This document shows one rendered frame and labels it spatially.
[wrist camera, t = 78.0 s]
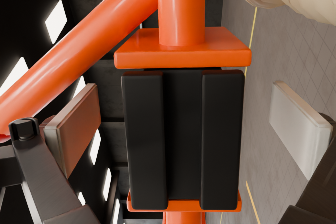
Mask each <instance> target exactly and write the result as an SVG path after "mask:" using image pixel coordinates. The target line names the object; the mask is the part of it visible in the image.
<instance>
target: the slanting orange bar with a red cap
mask: <svg viewBox="0 0 336 224"><path fill-rule="evenodd" d="M158 9H159V7H158V0H103V1H102V2H101V3H100V4H99V5H98V6H97V7H96V8H95V9H94V10H93V11H92V12H91V13H90V14H88V15H87V16H86V17H85V18H84V19H83V20H82V21H81V22H80V23H79V24H78V25H77V26H76V27H74V28H73V29H72V30H71V31H70V32H69V33H68V34H67V35H66V36H65V37H64V38H63V39H62V40H61V41H59V42H58V43H57V44H56V45H55V46H54V47H53V48H52V49H51V50H50V51H49V52H48V53H47V54H45V55H44V56H43V57H42V58H41V59H40V60H39V61H38V62H37V63H36V64H35V65H34V66H33V67H32V68H30V69H29V70H28V71H27V72H26V73H25V74H24V75H23V76H22V77H21V78H20V79H19V80H18V81H16V82H15V83H14V84H13V85H12V86H11V87H10V88H9V89H8V90H7V91H6V92H5V93H4V94H3V95H1V96H0V144H1V143H5V142H7V141H9V140H10V139H11V134H10V130H9V124H10V123H11V122H13V121H15V120H19V119H23V118H33V117H34V116H36V115H37V114H38V113H39V112H40V111H41V110H42V109H44V108H45V107H46V106H47V105H48V104H49V103H51V102H52V101H53V100H54V99H55V98H56V97H57V96H59V95H60V94H61V93H62V92H63V91H64V90H66V89H67V88H68V87H69V86H70V85H71V84H72V83H74V82H75V81H76V80H77V79H78V78H79V77H80V76H82V75H83V74H84V73H85V72H86V71H87V70H89V69H90V68H91V67H92V66H93V65H94V64H95V63H97V62H98V61H99V60H100V59H101V58H102V57H104V56H105V55H106V54H107V53H108V52H109V51H110V50H112V49H113V48H114V47H115V46H116V45H117V44H119V43H120V42H121V41H122V40H123V39H124V38H125V37H127V36H128V35H129V34H130V33H131V32H132V31H133V30H135V29H136V28H137V27H138V26H139V25H140V24H142V23H143V22H144V21H145V20H146V19H147V18H148V17H150V16H151V15H152V14H153V13H154V12H155V11H157V10H158Z"/></svg>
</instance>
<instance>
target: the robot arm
mask: <svg viewBox="0 0 336 224"><path fill-rule="evenodd" d="M101 123H102V120H101V111H100V102H99V93H98V85H96V84H95V83H88V84H87V85H86V86H85V87H84V88H83V89H82V90H81V91H80V92H79V93H78V94H77V95H76V96H75V97H74V98H73V99H72V100H71V101H70V102H69V103H68V104H67V105H66V106H65V107H64V108H63V109H62V110H61V111H60V112H59V113H58V114H57V115H53V116H51V117H49V118H47V119H46V120H45V121H44V122H43V123H42V124H41V125H40V126H39V121H38V119H36V118H33V117H26V118H21V119H17V120H15V121H13V122H11V123H10V124H9V126H8V127H9V132H10V136H11V141H12V145H9V146H3V147H0V212H1V208H2V204H3V199H4V195H5V191H6V187H10V186H15V185H22V189H23V192H24V195H25V198H26V201H27V204H28V207H29V210H30V213H31V216H32V219H33V222H34V224H101V223H100V221H99V219H98V218H97V216H96V215H95V213H94V212H93V210H92V208H91V207H90V206H89V204H85V205H82V203H81V201H80V199H79V198H78V196H77V194H76V193H75V191H74V189H73V188H72V186H71V184H70V183H69V181H68V179H69V177H70V175H71V174H72V172H73V170H74V169H75V167H76V165H77V164H78V162H79V160H80V159H81V157H82V155H83V154H84V152H85V150H86V148H87V147H88V145H89V143H90V142H91V140H92V138H93V137H94V135H95V133H96V132H97V130H98V128H99V127H100V125H101ZM269 123H270V124H271V126H272V127H273V129H274V130H275V132H276V133H277V135H278V136H279V138H280V139H281V141H282V142H283V144H284V145H285V147H286V148H287V150H288V151H289V153H290V154H291V156H292V157H293V159H294V160H295V162H296V163H297V165H298V166H299V168H300V169H301V171H302V172H303V174H304V175H305V177H306V178H307V180H308V181H309V182H308V184H307V186H306V188H305V189H304V191H303V193H302V195H301V197H300V198H299V200H298V202H297V204H296V205H295V206H293V205H290V206H289V207H288V208H287V210H286V212H285V213H284V215H283V217H282V218H281V220H280V222H279V223H278V224H336V122H335V121H334V120H333V119H332V118H331V117H330V116H328V115H326V114H323V113H321V112H317V111H315V110H314V109H313V108H312V107H311V106H310V105H309V104H308V103H307V102H305V101H304V100H303V99H302V98H301V97H300V96H299V95H298V94H297V93H295V92H294V91H293V90H292V89H291V88H290V87H289V86H288V85H287V84H285V83H284V82H283V81H274V83H272V93H271V104H270V114H269Z"/></svg>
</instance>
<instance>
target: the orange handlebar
mask: <svg viewBox="0 0 336 224"><path fill-rule="evenodd" d="M205 6H206V0H158V20H159V44H161V45H164V46H171V47H187V46H196V45H201V44H204V43H205ZM162 224H206V216H205V212H163V223H162Z"/></svg>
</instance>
